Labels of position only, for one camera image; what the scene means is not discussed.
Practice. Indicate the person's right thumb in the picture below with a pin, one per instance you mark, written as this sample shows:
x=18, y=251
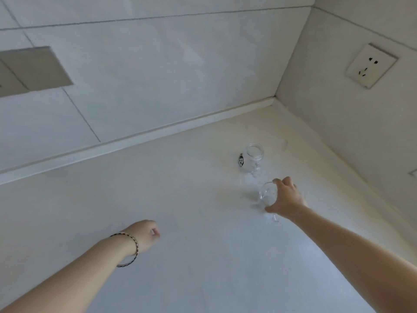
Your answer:
x=271, y=209

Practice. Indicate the person's left hand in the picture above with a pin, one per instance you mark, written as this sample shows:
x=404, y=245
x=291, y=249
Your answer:
x=140, y=234

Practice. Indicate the white wall socket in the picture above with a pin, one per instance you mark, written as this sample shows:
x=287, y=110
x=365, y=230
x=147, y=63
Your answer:
x=371, y=66

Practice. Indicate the person's right forearm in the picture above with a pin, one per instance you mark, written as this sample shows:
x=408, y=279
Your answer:
x=355, y=254

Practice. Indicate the person's right hand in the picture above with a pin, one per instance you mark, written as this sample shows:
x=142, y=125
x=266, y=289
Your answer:
x=288, y=198

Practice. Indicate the clear glass mug dark label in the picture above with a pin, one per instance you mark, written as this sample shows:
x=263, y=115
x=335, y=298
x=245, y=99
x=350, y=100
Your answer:
x=251, y=158

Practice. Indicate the person's left forearm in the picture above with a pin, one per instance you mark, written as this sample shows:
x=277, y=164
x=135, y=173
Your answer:
x=70, y=278

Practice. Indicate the person's left fingers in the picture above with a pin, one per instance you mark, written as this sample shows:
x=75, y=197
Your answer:
x=154, y=232

